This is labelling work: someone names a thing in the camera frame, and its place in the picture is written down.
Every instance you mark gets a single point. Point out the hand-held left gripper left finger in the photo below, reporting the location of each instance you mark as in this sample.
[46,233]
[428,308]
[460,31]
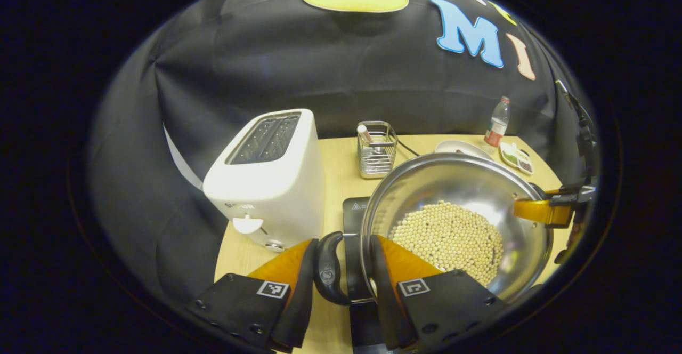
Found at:
[303,300]

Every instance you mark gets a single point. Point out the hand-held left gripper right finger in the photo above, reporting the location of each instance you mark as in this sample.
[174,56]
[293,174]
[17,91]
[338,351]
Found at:
[381,300]

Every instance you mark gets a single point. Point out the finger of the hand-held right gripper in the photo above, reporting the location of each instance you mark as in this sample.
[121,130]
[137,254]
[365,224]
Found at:
[543,211]

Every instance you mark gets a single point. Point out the black induction cooktop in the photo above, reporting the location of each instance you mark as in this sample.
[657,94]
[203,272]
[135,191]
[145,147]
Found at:
[354,215]

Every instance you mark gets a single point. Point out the pile of soybeans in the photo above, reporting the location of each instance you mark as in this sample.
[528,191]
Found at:
[447,236]

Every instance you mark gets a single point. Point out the pile of dark red beans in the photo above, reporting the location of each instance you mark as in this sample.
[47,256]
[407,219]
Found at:
[525,165]

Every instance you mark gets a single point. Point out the white divided dish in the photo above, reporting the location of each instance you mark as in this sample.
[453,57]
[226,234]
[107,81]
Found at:
[516,161]

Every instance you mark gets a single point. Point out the pile of green beans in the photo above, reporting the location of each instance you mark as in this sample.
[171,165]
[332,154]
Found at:
[510,158]

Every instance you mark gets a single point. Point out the clear plastic water bottle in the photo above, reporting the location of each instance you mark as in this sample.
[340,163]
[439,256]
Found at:
[498,127]

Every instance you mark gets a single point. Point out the round white plate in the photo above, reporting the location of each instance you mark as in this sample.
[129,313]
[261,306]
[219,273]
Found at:
[458,147]

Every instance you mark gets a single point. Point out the white toaster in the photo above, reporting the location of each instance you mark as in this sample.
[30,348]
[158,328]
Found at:
[277,194]

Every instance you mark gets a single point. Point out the small pink white tube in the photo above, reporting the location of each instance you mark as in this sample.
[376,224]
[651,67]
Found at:
[365,133]

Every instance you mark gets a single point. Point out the black backdrop cloth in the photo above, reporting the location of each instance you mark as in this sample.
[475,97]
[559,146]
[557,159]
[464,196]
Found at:
[319,66]

